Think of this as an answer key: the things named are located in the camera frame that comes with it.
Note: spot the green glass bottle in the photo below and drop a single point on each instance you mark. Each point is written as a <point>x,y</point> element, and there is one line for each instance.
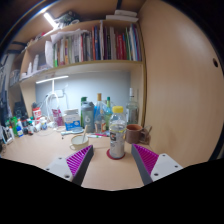
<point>83,99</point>

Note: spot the ceiling light tube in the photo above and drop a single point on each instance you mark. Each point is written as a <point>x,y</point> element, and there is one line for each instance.
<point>50,20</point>

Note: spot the brown mug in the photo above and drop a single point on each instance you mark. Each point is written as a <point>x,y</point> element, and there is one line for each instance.
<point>134,134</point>

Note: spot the white and green marker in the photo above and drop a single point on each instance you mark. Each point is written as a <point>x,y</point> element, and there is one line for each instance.
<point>92,136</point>

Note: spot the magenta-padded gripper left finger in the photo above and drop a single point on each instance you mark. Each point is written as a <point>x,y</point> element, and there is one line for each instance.
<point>79,161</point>

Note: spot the white desk lamp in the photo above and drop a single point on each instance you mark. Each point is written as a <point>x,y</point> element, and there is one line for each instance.
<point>51,79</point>

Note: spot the flat round red coaster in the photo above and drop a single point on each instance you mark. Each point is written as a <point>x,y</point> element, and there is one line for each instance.
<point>108,155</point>

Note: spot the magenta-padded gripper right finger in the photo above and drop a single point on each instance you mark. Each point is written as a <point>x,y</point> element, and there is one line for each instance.
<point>148,160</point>

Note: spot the cream cup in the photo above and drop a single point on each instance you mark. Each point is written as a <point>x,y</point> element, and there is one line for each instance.
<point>78,145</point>

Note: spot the red and white container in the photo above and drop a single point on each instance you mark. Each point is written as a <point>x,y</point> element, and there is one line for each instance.
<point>37,113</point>

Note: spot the wooden shelf unit with books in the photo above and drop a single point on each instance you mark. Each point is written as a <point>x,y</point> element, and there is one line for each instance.
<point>100,46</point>

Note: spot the teal green-capped bottle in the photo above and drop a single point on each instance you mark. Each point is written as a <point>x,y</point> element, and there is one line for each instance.
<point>108,115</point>

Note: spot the pink packet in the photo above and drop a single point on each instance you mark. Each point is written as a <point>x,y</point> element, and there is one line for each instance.
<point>58,117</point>

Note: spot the white wall power outlet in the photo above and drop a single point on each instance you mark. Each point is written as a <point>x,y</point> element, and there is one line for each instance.
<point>59,93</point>

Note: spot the grey shaker bottle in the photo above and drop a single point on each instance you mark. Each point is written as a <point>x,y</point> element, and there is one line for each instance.
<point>88,116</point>

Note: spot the small blue and white bottle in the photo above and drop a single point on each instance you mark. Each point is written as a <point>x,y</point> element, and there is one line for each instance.
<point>20,131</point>

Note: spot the green container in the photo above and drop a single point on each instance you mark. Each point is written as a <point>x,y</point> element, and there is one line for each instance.
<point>14,121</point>

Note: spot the blue and white carton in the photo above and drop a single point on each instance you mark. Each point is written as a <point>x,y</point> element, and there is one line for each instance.
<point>72,120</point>

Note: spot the clear yellow-capped drink bottle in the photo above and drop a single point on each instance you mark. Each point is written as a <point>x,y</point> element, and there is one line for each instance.
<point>117,136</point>

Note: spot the clear white-capped glass bottle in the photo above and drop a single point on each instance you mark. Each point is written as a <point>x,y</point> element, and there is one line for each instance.
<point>132,110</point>

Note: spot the pink pen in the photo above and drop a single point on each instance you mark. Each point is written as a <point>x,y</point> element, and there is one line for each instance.
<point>101,135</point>

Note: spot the light blue case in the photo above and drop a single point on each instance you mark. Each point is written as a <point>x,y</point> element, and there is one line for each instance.
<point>71,132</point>

